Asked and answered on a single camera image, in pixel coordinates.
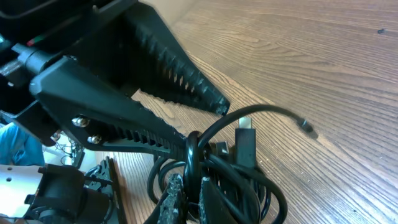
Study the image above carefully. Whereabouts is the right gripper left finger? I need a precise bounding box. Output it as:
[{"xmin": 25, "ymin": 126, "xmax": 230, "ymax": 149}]
[{"xmin": 30, "ymin": 57, "xmax": 185, "ymax": 160}]

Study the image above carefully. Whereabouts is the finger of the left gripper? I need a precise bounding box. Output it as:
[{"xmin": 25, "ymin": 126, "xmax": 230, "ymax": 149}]
[{"xmin": 198, "ymin": 177, "xmax": 236, "ymax": 224}]

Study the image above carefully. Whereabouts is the black usb cable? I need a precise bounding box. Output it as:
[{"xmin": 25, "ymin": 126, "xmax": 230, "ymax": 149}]
[{"xmin": 146, "ymin": 104, "xmax": 315, "ymax": 224}]

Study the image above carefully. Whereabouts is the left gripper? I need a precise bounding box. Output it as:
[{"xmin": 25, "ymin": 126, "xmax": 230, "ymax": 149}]
[{"xmin": 85, "ymin": 156, "xmax": 187, "ymax": 224}]

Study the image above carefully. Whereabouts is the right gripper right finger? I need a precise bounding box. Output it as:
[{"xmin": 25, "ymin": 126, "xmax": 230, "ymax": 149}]
[{"xmin": 67, "ymin": 1, "xmax": 230, "ymax": 116}]

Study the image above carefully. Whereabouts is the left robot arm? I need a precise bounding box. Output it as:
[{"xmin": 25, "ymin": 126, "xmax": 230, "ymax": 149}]
[{"xmin": 1, "ymin": 157, "xmax": 235, "ymax": 224}]

